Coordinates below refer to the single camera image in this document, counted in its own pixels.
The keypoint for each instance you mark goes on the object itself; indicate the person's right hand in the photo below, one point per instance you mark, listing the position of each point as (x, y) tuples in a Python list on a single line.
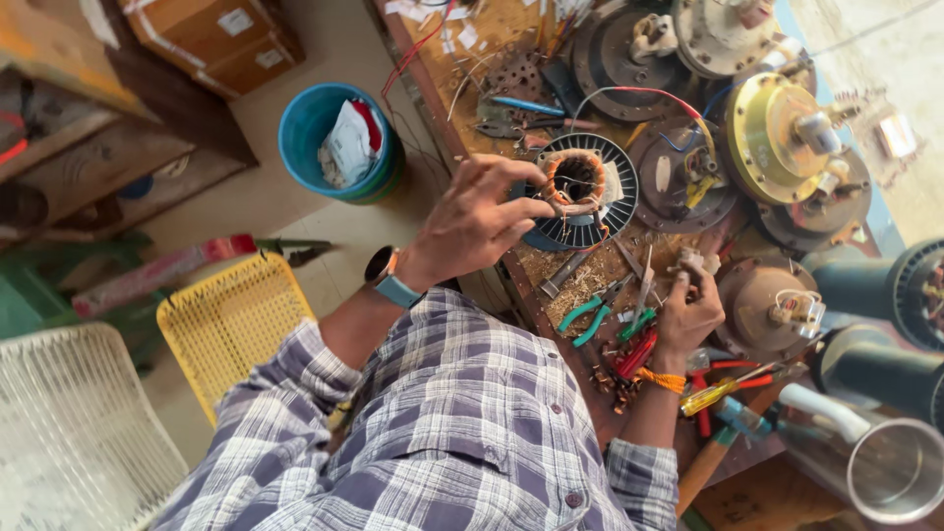
[(689, 317)]

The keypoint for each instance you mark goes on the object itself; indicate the person's left hand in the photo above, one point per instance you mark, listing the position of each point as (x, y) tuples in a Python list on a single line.
[(464, 228)]

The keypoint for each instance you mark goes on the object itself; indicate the person's right fingers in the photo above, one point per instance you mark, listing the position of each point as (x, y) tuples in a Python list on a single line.
[(686, 284)]

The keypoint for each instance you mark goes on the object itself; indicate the person's left fingers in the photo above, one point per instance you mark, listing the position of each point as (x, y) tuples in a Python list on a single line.
[(516, 210)]

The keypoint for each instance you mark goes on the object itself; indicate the white insulation paper piece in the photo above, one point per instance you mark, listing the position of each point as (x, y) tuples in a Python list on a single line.
[(693, 258)]

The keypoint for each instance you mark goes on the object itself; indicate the black stator with copper winding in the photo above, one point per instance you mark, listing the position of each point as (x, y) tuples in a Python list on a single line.
[(616, 184)]

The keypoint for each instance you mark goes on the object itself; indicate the brown motor end cover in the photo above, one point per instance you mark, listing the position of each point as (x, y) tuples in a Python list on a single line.
[(745, 302)]

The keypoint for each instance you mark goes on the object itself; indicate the flat metal file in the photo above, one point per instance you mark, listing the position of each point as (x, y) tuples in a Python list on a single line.
[(564, 274)]

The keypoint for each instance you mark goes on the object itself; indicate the orange thread wristband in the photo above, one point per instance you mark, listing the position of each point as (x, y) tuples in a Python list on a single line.
[(664, 380)]

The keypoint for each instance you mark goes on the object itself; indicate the perforated metal disc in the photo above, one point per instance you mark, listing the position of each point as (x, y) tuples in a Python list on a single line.
[(516, 74)]

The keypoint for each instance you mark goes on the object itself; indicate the smartwatch with teal band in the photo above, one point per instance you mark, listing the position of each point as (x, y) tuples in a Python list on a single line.
[(394, 284)]

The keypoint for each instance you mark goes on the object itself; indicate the dark motor cover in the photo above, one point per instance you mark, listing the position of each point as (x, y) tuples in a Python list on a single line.
[(833, 214)]

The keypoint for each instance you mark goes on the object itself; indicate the yellow green fan motor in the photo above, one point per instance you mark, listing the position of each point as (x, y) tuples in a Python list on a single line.
[(763, 140)]

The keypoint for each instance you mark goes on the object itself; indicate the dark round motor housing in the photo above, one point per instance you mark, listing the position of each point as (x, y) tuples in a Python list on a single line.
[(612, 66)]

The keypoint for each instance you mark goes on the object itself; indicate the crumpled white paper waste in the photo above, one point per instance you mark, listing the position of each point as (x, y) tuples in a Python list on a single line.
[(346, 147)]

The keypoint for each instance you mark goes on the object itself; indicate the grey pump motor body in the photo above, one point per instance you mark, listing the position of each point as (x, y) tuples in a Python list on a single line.
[(877, 369), (885, 287)]

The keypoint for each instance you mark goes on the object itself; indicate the scattered white paper scraps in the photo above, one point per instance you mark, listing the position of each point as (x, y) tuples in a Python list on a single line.
[(442, 22)]

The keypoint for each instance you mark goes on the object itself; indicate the blue plastic bucket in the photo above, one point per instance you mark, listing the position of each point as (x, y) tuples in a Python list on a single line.
[(306, 133)]

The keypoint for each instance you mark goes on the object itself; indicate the blue white plaid shirt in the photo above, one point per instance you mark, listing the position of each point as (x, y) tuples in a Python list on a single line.
[(442, 442)]

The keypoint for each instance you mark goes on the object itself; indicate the beige round motor housing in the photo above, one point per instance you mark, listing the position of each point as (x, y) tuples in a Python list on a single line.
[(719, 40)]

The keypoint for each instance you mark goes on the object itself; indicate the yellow plastic basket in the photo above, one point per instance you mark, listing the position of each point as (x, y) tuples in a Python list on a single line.
[(228, 324)]

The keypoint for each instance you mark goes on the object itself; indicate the brown cardboard boxes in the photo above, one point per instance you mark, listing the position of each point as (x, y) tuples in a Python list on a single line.
[(214, 40)]

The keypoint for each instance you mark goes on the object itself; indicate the red wrapped long tool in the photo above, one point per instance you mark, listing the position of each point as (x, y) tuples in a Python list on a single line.
[(162, 271)]

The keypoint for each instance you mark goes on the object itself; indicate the wooden shelf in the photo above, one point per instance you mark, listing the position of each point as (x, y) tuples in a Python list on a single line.
[(88, 147)]

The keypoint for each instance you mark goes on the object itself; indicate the green plastic stool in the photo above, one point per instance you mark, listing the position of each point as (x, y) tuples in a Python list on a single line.
[(29, 302)]

